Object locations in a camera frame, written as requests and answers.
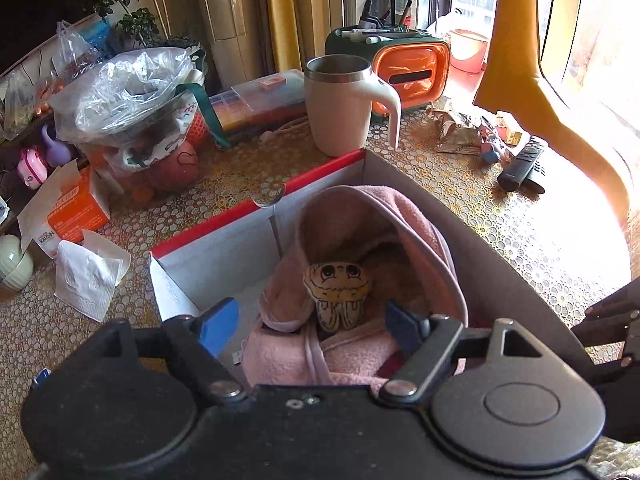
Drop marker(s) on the white marker pen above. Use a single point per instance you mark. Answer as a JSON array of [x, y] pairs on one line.
[[380, 39], [350, 33]]

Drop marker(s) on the orange white carton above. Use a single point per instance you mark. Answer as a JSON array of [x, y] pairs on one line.
[[75, 210]]

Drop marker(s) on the orange bucket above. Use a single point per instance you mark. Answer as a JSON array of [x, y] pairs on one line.
[[467, 50]]

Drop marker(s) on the yellow curtain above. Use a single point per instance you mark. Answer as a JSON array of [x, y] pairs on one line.
[[300, 10]]

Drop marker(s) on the pink kids bottle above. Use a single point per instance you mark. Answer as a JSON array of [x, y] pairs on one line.
[[31, 170]]

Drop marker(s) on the clear plastic organizer box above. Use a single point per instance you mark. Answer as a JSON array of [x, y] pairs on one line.
[[260, 105]]

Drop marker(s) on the pink towel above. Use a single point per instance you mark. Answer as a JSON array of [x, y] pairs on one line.
[[360, 355]]

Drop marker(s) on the small blue pig toy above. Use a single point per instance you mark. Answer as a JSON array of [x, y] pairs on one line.
[[492, 150]]

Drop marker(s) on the orange green desk organizer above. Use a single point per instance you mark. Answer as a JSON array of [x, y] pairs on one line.
[[410, 75]]

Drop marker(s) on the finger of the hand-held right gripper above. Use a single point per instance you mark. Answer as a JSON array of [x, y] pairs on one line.
[[605, 337], [615, 306]]

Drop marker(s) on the beige face plush toy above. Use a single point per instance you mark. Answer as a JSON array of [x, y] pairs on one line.
[[337, 290]]

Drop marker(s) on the white paper tissue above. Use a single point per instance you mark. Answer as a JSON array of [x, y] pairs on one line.
[[90, 275]]

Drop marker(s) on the purple toy vase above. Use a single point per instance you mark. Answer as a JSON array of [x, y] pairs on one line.
[[60, 150]]

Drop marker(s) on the black remote control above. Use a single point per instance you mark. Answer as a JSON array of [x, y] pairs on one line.
[[536, 177], [520, 165]]

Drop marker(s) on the clear plastic bag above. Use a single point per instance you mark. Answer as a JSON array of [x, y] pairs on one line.
[[125, 90]]

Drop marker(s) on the small yellow box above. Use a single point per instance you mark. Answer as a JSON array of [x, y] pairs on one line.
[[511, 135]]

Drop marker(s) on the green potted plant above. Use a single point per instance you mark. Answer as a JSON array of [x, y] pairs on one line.
[[140, 20]]

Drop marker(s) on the yellow giraffe plush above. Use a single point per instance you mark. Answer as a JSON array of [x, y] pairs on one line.
[[565, 150]]

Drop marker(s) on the red white cardboard box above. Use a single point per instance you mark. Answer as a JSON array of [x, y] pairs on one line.
[[220, 260]]

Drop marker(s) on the black television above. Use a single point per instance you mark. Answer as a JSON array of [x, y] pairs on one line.
[[30, 5]]

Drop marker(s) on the beige standing air conditioner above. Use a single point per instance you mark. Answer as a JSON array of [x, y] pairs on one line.
[[230, 10]]

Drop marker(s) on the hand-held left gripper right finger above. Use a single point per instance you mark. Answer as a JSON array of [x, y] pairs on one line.
[[402, 327]]

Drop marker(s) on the crumpled snack wrapper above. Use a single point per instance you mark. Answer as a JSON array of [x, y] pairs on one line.
[[460, 130]]

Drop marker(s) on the green ceramic jar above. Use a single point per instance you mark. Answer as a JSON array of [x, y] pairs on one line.
[[15, 265]]

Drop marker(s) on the cream mug with steel rim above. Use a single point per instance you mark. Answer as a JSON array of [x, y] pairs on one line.
[[335, 110]]

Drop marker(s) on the small orange box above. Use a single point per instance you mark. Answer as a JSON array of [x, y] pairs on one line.
[[272, 83]]

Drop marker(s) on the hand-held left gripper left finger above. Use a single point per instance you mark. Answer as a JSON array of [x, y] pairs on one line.
[[220, 325]]

